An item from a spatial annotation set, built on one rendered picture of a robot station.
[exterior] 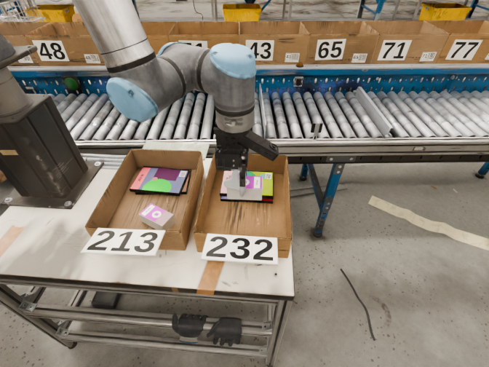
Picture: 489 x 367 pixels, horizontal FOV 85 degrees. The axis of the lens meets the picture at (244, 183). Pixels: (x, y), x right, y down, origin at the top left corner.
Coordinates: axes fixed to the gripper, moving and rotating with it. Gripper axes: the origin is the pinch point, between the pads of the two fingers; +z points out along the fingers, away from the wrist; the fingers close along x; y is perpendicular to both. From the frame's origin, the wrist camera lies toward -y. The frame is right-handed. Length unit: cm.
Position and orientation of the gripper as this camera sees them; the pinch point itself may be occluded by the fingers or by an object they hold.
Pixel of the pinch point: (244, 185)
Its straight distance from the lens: 77.9
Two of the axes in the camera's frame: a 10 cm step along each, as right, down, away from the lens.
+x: -0.6, 6.9, -7.3
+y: -10.0, -0.4, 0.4
